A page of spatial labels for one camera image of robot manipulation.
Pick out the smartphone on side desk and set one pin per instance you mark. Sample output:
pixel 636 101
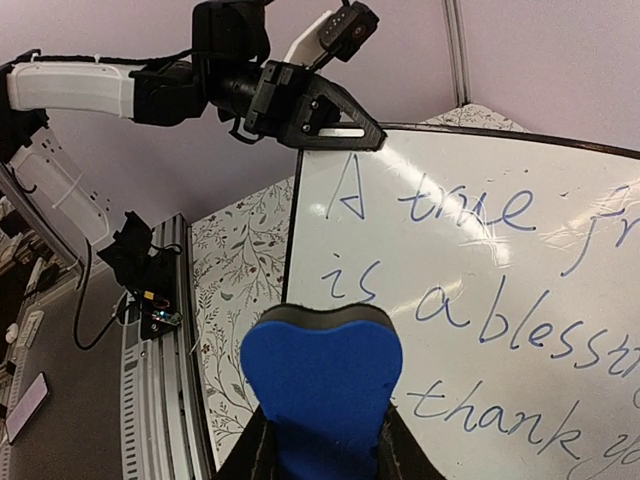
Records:
pixel 26 407

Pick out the floral patterned table mat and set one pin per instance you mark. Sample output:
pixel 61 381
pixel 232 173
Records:
pixel 239 257

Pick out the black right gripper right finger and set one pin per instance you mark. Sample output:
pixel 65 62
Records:
pixel 399 456

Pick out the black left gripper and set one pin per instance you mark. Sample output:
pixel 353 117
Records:
pixel 305 111

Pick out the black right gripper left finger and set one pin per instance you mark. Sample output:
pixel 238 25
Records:
pixel 254 455

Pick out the blue whiteboard eraser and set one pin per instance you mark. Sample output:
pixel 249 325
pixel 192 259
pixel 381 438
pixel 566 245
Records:
pixel 324 379

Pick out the right aluminium corner post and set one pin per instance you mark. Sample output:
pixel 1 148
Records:
pixel 457 48

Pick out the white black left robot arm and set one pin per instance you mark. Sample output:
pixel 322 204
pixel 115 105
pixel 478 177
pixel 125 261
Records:
pixel 228 66

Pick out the white whiteboard black frame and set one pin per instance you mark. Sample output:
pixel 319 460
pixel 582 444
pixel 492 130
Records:
pixel 509 265

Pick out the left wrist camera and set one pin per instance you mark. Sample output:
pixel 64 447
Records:
pixel 335 35

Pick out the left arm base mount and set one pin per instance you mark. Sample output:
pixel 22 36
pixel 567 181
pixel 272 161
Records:
pixel 148 273

